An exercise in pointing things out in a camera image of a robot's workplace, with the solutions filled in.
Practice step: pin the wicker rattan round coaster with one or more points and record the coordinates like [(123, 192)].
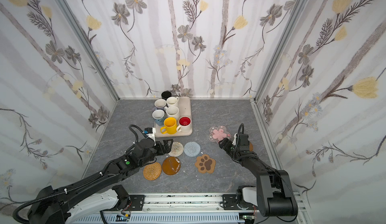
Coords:
[(152, 172)]

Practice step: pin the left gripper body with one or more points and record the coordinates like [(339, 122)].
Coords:
[(164, 148)]

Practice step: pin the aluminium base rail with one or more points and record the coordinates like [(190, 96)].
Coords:
[(91, 210)]

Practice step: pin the plain wooden round coaster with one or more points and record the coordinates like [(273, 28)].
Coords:
[(250, 146)]

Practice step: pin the white mug red inside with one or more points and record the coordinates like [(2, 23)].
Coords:
[(185, 124)]

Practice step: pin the blue patterned mug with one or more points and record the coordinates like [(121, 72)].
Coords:
[(159, 117)]

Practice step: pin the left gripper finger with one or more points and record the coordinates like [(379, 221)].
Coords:
[(165, 149), (165, 143)]

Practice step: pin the plain white mug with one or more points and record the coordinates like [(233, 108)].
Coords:
[(172, 101)]

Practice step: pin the multicolour woven round coaster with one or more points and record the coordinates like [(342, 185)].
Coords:
[(176, 150)]

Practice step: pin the beige rectangular serving tray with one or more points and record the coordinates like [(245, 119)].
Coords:
[(185, 110)]

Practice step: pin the speckled white mug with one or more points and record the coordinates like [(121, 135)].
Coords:
[(173, 112)]

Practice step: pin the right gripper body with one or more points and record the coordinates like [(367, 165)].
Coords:
[(226, 144)]

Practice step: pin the black mug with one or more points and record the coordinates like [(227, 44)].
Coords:
[(166, 94)]

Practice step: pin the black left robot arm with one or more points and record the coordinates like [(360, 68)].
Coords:
[(52, 206)]

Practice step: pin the pink flower silicone coaster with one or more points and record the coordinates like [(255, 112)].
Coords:
[(219, 133)]

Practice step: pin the white mug grey rim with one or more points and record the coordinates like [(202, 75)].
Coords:
[(160, 104)]

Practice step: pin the light blue woven coaster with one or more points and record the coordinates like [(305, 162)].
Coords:
[(192, 149)]

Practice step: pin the yellow mug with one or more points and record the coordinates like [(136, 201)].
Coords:
[(170, 126)]

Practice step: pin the glossy brown round coaster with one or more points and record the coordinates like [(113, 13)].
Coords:
[(171, 166)]

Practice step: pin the brown paw cork coaster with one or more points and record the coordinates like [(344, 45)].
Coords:
[(205, 164)]

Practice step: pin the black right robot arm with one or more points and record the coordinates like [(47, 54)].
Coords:
[(272, 195)]

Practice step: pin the white ventilated cable duct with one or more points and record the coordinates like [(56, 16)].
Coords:
[(174, 218)]

